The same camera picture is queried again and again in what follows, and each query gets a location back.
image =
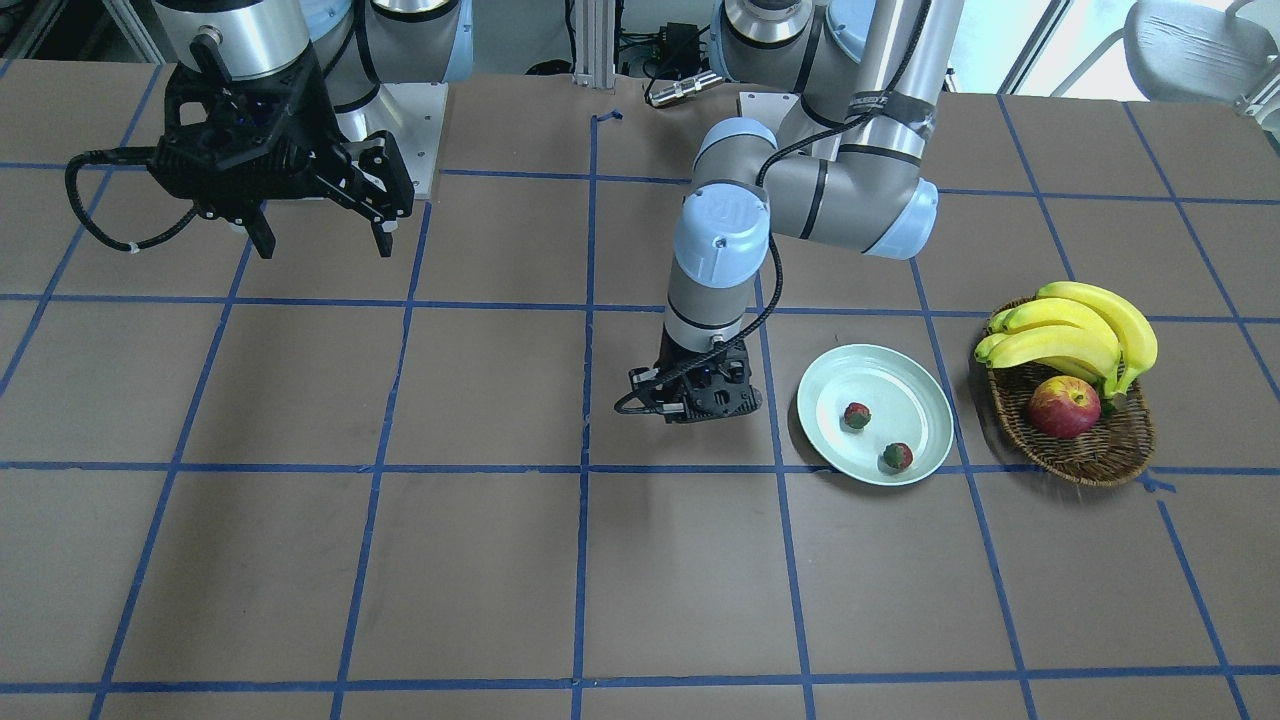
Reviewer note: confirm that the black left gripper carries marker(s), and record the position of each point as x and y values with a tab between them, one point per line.
739	371

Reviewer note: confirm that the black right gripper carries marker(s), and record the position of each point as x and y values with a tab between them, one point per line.
372	176

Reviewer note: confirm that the red strawberry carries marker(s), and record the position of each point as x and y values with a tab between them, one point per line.
896	457
856	416

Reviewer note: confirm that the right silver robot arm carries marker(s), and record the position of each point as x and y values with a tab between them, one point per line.
360	45

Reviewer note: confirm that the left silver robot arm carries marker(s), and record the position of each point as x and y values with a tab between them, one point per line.
842	168

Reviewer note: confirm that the light green plate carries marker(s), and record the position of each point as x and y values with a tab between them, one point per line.
907	405

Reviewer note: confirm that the red apple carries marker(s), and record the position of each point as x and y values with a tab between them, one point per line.
1064	407

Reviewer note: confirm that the yellow banana bunch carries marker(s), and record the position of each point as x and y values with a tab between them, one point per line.
1077	328

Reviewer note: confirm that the wicker fruit basket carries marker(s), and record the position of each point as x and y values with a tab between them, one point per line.
1115	450

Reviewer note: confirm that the grey office chair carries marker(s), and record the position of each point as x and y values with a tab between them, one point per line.
1177	51

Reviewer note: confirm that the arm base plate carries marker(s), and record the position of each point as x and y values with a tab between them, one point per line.
414	113
766	108

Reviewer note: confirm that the aluminium frame post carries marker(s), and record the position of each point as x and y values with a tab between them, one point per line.
595	27

